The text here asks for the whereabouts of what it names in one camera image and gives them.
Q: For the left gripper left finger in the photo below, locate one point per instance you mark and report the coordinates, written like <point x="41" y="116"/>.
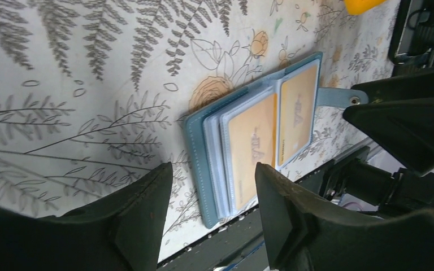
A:
<point x="121" y="231"/>

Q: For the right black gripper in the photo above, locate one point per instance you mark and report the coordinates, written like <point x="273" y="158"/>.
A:
<point x="399" y="116"/>

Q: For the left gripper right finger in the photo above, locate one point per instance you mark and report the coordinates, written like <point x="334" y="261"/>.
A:
<point x="303" y="231"/>

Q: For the gold credit card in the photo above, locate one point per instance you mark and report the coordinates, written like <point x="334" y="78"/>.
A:
<point x="251" y="140"/>
<point x="296" y="110"/>

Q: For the blue card holder wallet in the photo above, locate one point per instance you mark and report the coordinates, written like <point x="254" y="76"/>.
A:
<point x="207" y="139"/>

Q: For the yellow card storage bin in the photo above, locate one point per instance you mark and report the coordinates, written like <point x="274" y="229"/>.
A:
<point x="357" y="7"/>

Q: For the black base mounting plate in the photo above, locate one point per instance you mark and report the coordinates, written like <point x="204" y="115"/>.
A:
<point x="238" y="245"/>

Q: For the black hard case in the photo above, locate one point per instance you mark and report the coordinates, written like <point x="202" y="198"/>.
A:
<point x="412" y="41"/>

